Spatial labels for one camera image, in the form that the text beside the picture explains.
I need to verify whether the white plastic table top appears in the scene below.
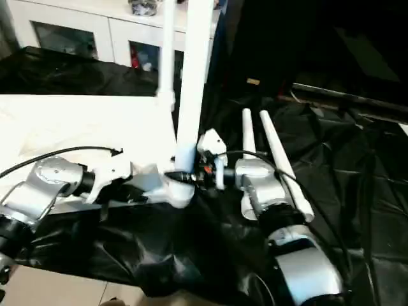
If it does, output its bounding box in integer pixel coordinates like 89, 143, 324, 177
0, 92, 196, 215

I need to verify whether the white plastic table leg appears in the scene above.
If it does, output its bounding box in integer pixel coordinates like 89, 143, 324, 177
156, 0, 179, 113
240, 108, 258, 222
172, 0, 215, 187
258, 110, 316, 224

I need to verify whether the black plastic mat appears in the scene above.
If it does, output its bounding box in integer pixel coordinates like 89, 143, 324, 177
0, 46, 408, 306

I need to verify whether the long black bar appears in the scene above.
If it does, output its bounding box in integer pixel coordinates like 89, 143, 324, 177
289, 82, 408, 119

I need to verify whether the grey object on cabinet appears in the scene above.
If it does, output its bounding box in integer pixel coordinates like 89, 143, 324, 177
129, 0, 159, 17

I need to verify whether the white cabinet with glass doors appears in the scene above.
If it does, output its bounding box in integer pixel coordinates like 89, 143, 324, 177
0, 0, 221, 72

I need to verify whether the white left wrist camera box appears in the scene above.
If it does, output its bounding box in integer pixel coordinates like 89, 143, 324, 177
85, 156, 136, 206

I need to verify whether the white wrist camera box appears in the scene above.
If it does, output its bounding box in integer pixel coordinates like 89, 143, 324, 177
196, 128, 228, 192
85, 156, 136, 206

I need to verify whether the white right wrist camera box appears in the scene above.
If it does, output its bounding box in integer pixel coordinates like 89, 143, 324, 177
196, 128, 228, 192

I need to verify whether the black left camera cable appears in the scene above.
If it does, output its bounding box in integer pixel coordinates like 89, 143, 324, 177
0, 146, 124, 180

